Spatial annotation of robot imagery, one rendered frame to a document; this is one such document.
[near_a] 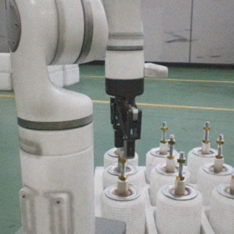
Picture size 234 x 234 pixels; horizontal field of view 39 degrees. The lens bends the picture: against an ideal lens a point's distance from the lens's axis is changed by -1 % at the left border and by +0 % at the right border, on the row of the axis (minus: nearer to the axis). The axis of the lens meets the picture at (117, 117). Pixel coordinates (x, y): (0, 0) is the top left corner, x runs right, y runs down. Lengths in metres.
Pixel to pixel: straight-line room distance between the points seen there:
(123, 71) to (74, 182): 0.27
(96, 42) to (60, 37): 0.04
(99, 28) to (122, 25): 0.22
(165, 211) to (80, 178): 0.33
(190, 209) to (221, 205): 0.07
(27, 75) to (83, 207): 0.17
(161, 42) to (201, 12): 0.82
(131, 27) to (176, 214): 0.37
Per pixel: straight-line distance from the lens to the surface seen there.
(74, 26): 0.36
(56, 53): 0.37
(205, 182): 0.83
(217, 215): 0.75
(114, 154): 0.91
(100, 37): 0.38
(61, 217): 0.41
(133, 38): 0.60
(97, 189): 0.89
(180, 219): 0.70
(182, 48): 5.90
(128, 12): 0.60
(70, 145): 0.38
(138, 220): 0.70
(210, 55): 5.87
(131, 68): 0.60
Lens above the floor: 0.58
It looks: 14 degrees down
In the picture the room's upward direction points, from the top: straight up
